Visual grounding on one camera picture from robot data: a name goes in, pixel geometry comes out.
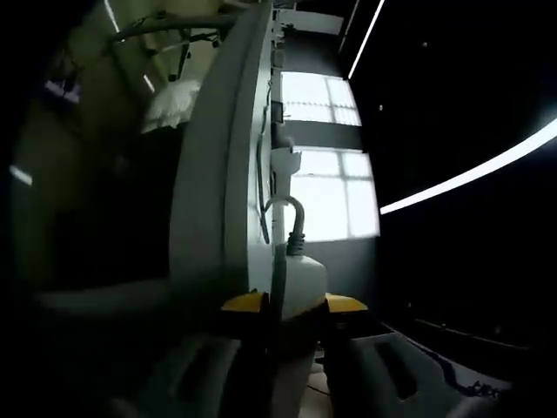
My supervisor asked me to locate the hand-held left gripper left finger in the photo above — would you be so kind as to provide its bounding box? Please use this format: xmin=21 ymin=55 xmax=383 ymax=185
xmin=108 ymin=291 xmax=280 ymax=418

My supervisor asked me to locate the white printer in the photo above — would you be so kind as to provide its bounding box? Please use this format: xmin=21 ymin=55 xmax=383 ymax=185
xmin=270 ymin=145 xmax=305 ymax=197

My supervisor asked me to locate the narrow bright window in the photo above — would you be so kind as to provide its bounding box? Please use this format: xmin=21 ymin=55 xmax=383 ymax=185
xmin=279 ymin=71 xmax=363 ymax=128

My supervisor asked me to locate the ceiling light strip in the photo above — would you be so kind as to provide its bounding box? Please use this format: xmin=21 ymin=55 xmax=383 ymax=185
xmin=379 ymin=121 xmax=557 ymax=216
xmin=346 ymin=0 xmax=386 ymax=80

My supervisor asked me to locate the white power strip cable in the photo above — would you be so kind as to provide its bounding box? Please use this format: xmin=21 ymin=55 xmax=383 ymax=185
xmin=257 ymin=130 xmax=306 ymax=256

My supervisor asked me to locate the large bright window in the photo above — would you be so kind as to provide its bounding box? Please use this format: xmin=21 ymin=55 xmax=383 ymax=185
xmin=288 ymin=149 xmax=381 ymax=244

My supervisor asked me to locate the white power strip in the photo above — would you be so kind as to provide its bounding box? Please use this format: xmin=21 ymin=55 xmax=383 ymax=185
xmin=272 ymin=241 xmax=328 ymax=326

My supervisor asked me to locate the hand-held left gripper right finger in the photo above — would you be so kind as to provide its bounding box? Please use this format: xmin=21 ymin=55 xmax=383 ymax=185
xmin=324 ymin=293 xmax=511 ymax=418

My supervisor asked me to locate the white crumpled cloth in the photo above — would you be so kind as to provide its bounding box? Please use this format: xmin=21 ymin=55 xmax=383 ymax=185
xmin=145 ymin=79 xmax=202 ymax=131

